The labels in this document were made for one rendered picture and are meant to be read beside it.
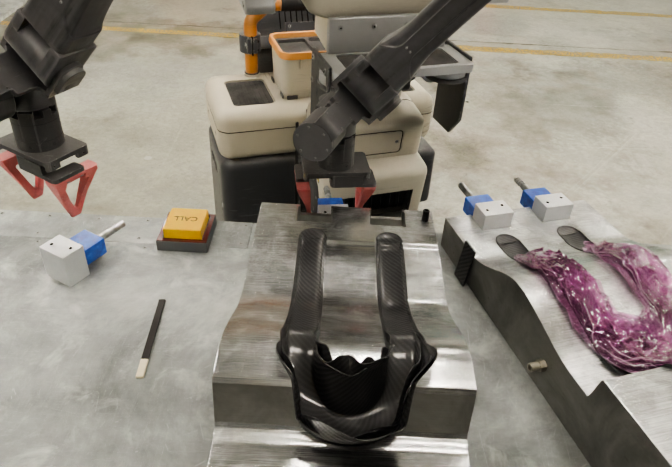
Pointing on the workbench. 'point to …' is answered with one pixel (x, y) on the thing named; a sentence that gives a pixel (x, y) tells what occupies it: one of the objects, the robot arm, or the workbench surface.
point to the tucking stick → (150, 339)
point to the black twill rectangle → (465, 263)
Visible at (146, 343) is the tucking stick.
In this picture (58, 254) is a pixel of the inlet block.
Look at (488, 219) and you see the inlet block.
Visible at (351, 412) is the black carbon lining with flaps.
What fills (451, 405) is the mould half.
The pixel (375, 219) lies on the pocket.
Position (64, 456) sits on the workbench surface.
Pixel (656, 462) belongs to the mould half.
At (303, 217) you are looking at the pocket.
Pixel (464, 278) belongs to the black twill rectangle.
